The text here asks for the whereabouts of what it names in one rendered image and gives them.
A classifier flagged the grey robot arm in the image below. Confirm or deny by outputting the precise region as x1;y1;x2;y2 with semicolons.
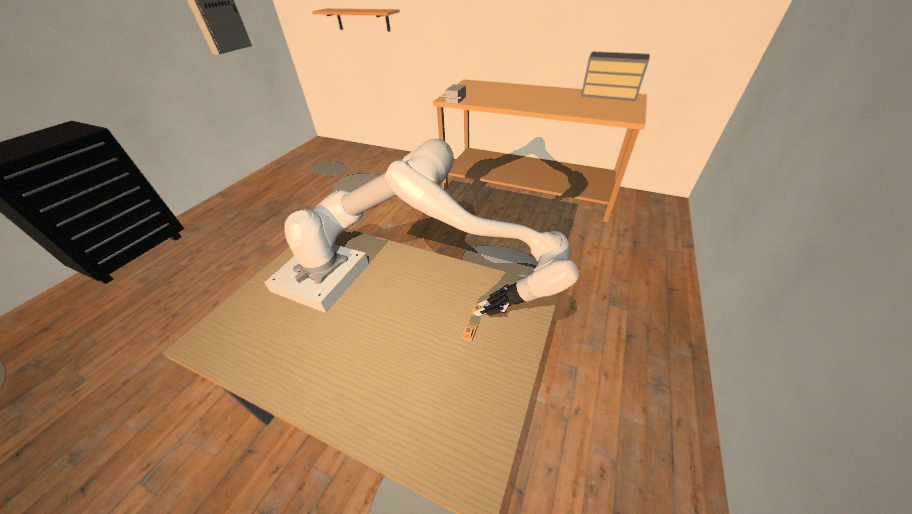
285;139;579;302

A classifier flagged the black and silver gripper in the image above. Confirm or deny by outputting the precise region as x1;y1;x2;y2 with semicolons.
473;282;525;316

